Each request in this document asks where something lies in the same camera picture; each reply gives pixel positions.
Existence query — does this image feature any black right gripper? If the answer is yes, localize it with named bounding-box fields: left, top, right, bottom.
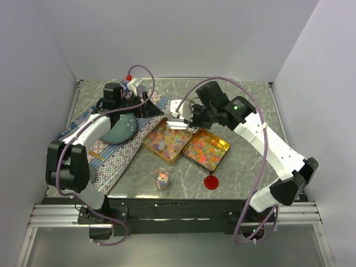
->
left=184, top=103, right=217, bottom=130

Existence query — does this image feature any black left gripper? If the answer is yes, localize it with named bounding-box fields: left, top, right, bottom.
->
left=116, top=91, right=164, bottom=118

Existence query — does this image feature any red jar lid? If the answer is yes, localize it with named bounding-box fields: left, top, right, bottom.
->
left=204, top=175, right=219, bottom=190

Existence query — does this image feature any clear glass jar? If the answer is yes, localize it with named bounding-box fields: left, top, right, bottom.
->
left=154, top=168, right=170, bottom=191

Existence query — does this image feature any metal scoop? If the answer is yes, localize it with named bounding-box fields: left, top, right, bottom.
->
left=166, top=117, right=190, bottom=130

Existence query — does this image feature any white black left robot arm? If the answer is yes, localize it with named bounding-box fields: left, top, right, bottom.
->
left=45, top=78, right=162, bottom=224

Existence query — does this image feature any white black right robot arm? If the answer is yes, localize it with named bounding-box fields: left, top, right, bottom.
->
left=179, top=81, right=319, bottom=222

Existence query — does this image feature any pink tin of star candies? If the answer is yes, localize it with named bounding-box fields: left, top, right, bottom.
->
left=187, top=127, right=199, bottom=134

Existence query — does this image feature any dark tin of gummy candies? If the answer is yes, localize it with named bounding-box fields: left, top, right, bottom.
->
left=182, top=128, right=230, bottom=174

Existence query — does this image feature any gold tin of popsicle candies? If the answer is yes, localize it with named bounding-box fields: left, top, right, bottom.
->
left=142, top=117, right=194, bottom=165

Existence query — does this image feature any teal ceramic plate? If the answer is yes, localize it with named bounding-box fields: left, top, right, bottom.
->
left=100, top=113, right=137, bottom=145

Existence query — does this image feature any patterned paper placemat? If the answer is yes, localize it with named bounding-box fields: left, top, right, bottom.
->
left=58, top=80, right=163, bottom=194

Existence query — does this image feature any gold knife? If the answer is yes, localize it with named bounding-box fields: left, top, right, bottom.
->
left=88, top=150, right=104, bottom=161

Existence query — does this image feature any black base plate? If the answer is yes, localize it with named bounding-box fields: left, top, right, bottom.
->
left=41, top=193, right=309, bottom=237

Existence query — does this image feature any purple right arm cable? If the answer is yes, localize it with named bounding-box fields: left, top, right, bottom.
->
left=176, top=76, right=279, bottom=245

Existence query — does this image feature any aluminium rail frame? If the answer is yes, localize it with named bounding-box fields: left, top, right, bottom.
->
left=15, top=78, right=334, bottom=267

